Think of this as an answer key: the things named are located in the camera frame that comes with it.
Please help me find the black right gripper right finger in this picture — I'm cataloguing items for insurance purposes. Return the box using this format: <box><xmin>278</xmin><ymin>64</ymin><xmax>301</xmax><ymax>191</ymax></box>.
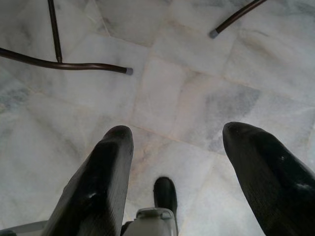
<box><xmin>222</xmin><ymin>121</ymin><xmax>315</xmax><ymax>236</ymax></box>

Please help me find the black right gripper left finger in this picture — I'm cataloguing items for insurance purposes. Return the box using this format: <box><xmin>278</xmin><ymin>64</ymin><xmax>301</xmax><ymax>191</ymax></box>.
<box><xmin>41</xmin><ymin>125</ymin><xmax>134</xmax><ymax>236</ymax></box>

